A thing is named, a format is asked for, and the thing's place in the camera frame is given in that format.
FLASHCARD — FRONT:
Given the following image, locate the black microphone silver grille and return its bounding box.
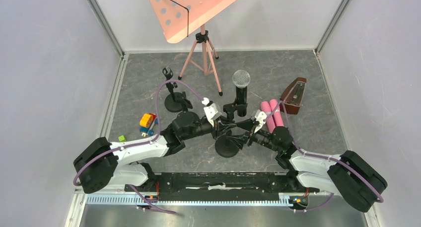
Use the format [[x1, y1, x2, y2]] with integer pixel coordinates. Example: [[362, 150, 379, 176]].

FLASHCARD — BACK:
[[232, 70, 251, 117]]

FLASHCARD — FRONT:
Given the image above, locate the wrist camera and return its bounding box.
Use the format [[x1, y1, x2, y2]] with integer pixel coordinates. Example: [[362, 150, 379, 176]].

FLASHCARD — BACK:
[[251, 110, 267, 133], [202, 97, 222, 127]]

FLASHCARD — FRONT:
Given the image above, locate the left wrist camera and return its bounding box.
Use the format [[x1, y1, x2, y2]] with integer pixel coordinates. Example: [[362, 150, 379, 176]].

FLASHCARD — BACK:
[[202, 97, 222, 127]]

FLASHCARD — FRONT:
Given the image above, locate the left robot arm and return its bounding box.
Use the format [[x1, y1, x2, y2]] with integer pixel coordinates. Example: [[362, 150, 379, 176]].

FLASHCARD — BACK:
[[73, 111, 234, 194]]

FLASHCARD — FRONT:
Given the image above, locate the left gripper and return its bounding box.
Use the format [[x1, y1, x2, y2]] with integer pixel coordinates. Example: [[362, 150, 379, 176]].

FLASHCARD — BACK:
[[182, 115, 237, 141]]

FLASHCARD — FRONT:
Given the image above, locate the brown metronome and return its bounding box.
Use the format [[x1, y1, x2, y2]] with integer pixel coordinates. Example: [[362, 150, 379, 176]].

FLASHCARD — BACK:
[[280, 77, 307, 115]]

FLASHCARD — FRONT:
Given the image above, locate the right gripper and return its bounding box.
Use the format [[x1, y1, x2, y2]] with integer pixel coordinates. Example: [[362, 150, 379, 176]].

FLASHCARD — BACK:
[[226, 118, 281, 153]]

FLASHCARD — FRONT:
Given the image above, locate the colourful toy block stack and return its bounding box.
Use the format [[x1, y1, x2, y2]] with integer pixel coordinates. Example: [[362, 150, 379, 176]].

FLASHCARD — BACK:
[[140, 113, 158, 137]]

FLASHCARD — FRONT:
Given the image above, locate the small green cube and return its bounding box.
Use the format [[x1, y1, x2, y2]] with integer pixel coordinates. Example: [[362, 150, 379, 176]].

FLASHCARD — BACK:
[[118, 135, 126, 142]]

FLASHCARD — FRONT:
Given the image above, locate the pink music stand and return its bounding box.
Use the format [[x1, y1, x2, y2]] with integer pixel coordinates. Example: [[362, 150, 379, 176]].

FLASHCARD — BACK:
[[149, 0, 237, 95]]

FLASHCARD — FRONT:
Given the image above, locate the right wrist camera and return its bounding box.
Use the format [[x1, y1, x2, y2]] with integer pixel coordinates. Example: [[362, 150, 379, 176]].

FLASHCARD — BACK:
[[251, 110, 267, 133]]

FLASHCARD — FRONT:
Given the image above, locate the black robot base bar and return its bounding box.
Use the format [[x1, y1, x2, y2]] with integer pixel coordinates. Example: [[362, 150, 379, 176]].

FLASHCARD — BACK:
[[137, 171, 320, 201]]

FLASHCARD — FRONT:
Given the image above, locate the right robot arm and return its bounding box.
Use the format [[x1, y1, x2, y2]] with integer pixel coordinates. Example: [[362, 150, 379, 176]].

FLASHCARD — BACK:
[[224, 120, 388, 213]]

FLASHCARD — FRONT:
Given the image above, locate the black microphone stand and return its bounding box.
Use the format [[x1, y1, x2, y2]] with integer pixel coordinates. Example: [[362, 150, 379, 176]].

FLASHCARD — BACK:
[[179, 91, 193, 111], [162, 67, 182, 113], [215, 101, 240, 158]]

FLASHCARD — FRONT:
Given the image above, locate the pink microphone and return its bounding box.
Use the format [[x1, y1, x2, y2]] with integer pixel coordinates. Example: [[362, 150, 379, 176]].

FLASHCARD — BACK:
[[261, 101, 276, 133], [269, 99, 284, 127]]

